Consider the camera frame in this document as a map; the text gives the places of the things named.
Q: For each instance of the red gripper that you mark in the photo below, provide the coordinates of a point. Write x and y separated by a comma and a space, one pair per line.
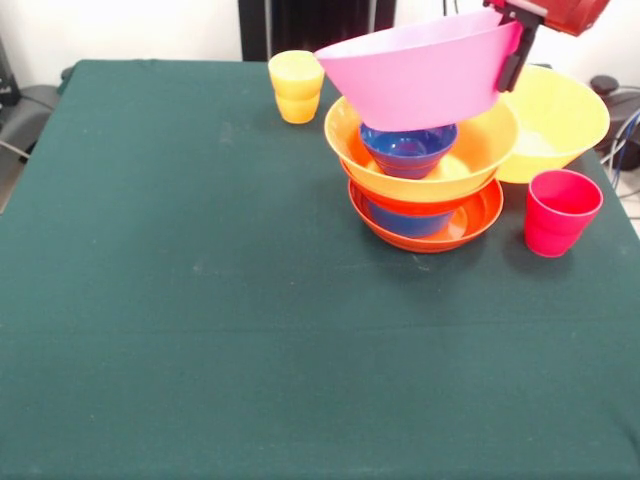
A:
575, 12

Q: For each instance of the large orange plastic bowl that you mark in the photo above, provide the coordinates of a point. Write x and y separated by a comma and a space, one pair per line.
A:
480, 150
560, 120

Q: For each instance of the large pink plastic bowl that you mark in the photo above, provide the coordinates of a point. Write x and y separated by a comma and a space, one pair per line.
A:
415, 75

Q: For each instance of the dark blue plastic bowl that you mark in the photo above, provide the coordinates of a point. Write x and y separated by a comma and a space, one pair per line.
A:
407, 155

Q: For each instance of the red plastic bowl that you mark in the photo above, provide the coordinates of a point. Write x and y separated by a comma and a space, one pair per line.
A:
480, 220
400, 204

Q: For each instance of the light blue translucent bowl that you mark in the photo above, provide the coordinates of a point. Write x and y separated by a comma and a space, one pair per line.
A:
410, 225

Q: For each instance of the black chair base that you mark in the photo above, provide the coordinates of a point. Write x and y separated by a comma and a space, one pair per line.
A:
30, 110
605, 84

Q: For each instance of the crimson plastic cup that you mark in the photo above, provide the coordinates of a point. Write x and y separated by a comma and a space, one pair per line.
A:
555, 225

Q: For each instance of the yellow plastic cup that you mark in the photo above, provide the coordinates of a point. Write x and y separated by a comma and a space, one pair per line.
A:
297, 95

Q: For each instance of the dark green tablecloth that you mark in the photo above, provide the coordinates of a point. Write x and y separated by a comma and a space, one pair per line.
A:
250, 350

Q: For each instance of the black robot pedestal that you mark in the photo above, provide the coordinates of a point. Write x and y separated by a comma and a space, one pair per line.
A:
310, 25

